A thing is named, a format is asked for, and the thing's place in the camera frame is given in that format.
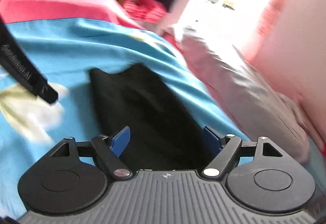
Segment pink folded clothes pile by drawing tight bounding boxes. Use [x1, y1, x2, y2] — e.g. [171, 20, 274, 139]
[123, 0, 167, 32]

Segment blue floral bed sheet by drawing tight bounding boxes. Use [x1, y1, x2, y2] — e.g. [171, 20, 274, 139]
[1, 0, 241, 142]

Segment grey pink blanket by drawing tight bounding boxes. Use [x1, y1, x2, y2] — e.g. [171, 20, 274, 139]
[162, 27, 309, 163]

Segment black pants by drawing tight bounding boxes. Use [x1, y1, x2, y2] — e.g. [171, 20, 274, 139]
[89, 64, 213, 172]

